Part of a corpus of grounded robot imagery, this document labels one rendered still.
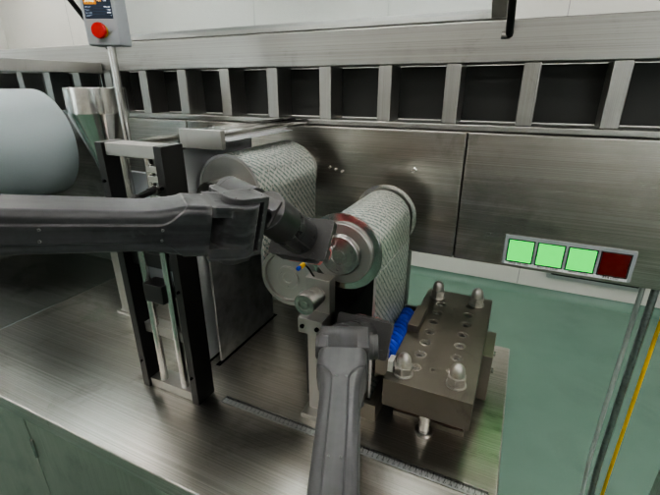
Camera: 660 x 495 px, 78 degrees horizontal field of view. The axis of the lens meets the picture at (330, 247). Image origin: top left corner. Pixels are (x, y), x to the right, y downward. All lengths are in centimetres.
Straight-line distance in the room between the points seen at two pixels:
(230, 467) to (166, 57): 107
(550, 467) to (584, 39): 174
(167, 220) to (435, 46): 71
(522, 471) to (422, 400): 138
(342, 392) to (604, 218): 70
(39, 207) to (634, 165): 96
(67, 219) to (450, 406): 64
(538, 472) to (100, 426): 174
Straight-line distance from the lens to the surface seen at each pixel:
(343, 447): 44
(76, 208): 46
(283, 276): 83
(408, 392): 80
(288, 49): 112
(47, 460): 129
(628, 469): 237
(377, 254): 72
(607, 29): 97
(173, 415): 96
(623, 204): 101
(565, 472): 222
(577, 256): 102
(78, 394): 110
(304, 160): 96
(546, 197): 99
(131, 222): 46
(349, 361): 52
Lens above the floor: 153
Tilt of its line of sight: 22 degrees down
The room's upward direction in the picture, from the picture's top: straight up
